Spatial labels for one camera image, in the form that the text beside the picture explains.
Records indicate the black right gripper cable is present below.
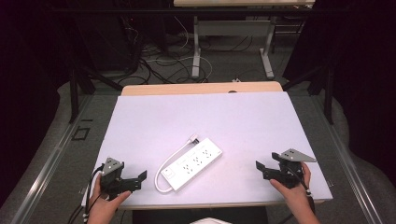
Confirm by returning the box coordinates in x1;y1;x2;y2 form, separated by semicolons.
288;166;316;216

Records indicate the person's left hand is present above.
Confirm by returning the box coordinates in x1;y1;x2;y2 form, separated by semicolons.
87;174;133;224

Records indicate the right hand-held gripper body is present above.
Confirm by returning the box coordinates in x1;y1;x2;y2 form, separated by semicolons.
270;147;318;189

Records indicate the tangle of floor cables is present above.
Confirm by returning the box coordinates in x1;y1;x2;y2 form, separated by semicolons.
116;15;253;86

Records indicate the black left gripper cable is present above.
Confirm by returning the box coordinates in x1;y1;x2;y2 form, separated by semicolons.
72;163;105;224

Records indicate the wooden table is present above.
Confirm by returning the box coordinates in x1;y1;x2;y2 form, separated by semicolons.
120;80;326;211

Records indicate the person's white clothing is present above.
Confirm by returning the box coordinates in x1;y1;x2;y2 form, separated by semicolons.
189;217;233;224

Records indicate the black metal stand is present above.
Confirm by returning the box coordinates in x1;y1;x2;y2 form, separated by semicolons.
281;63;335;126
68;66;124;124

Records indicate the metal floor rail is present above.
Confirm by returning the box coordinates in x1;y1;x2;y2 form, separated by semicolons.
10;94;94;224
311;94;384;224

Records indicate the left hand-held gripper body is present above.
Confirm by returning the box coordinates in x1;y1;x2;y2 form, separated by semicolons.
100;157;125;201

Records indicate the person's right hand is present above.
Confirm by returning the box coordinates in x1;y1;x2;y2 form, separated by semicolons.
269;161;313;216

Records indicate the white power strip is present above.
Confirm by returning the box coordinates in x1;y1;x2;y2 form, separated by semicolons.
161;137;223;192

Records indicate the white power strip cable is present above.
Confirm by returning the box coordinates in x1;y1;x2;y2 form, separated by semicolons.
154;139;194;194

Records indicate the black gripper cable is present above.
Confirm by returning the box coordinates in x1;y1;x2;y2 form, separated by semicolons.
72;163;105;224
288;166;316;216

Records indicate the white background desk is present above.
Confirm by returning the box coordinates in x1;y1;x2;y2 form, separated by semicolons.
173;0;316;80

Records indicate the white table mat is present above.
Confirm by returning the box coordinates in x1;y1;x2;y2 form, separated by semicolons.
80;91;333;210

